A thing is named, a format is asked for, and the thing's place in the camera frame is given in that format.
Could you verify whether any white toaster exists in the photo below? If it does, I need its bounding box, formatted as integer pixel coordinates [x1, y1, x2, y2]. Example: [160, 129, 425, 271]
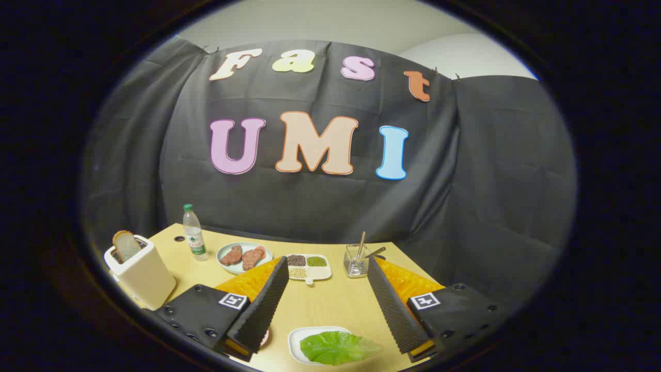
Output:
[104, 235, 177, 311]

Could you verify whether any clear plastic water bottle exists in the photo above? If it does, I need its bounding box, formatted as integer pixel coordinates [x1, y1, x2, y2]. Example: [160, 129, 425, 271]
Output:
[183, 204, 210, 261]

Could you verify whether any pale green round plate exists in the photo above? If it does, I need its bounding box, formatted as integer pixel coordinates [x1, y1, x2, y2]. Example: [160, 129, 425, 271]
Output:
[216, 242, 273, 275]

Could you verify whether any clear glass utensil holder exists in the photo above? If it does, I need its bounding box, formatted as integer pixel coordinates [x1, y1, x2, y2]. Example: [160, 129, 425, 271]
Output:
[344, 244, 371, 278]

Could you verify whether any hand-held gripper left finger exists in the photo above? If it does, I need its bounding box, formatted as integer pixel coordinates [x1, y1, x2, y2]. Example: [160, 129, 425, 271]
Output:
[155, 256, 290, 362]

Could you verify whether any green lettuce leaf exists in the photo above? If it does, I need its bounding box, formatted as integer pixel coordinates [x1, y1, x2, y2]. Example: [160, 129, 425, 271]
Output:
[300, 331, 383, 366]

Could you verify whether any toasted bread slice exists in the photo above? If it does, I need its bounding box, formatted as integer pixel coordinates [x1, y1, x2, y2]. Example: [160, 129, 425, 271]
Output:
[113, 230, 142, 263]

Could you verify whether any black backdrop cloth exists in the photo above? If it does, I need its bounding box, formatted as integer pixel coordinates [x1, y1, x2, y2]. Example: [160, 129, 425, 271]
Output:
[83, 36, 576, 311]

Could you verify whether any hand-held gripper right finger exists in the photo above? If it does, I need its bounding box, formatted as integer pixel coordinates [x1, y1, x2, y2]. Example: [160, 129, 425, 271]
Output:
[367, 256, 509, 362]

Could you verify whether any white square plate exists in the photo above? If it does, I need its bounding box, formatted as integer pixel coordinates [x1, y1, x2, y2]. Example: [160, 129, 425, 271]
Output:
[288, 326, 357, 366]

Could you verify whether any white divided seasoning tray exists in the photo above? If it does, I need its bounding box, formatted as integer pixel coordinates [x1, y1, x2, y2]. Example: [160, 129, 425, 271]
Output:
[286, 253, 333, 286]

